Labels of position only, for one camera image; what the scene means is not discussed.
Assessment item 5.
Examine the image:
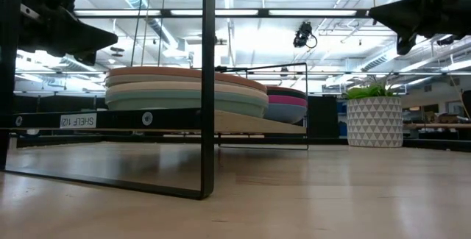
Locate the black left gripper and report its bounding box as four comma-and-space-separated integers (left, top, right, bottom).
18, 0, 118, 67

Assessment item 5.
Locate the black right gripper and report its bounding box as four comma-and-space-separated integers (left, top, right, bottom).
369, 0, 471, 56

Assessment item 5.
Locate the tan beige plate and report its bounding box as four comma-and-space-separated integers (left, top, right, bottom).
105, 74, 258, 89

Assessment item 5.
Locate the cream plate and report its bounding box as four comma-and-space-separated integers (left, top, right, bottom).
105, 81, 269, 104

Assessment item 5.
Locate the mint green plate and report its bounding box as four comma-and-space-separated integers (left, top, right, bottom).
105, 90, 269, 110

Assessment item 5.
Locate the pink plate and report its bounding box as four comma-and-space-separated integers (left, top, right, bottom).
267, 94, 308, 108

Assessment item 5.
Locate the blue grey bowl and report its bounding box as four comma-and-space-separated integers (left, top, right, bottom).
263, 102, 308, 125

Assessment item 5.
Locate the white shelf label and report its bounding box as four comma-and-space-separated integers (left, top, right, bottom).
60, 113, 97, 129

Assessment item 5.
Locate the black metal wooden shelf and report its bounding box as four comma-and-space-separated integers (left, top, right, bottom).
0, 0, 309, 201

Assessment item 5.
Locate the green plant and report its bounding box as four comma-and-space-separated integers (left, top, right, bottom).
344, 72, 400, 100

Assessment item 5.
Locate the thin black rig crossbar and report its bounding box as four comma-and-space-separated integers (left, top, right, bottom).
14, 70, 471, 76

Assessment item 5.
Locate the white triangle pattern planter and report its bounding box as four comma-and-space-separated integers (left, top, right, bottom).
346, 96, 404, 149

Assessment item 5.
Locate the wooden background table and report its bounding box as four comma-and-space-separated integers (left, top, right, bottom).
403, 122, 471, 130

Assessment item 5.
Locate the black partition panel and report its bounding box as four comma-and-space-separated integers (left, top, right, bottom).
307, 95, 339, 139

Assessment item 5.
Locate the thick black rig crossbar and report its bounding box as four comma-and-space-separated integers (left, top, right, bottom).
73, 8, 372, 19

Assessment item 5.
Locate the black hanging cable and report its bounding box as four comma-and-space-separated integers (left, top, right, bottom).
157, 0, 167, 68
130, 0, 147, 68

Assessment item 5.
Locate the black overhead camera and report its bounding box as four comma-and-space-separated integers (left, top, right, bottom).
292, 21, 319, 49

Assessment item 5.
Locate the black table edge rail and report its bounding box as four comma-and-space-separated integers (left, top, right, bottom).
16, 135, 471, 152

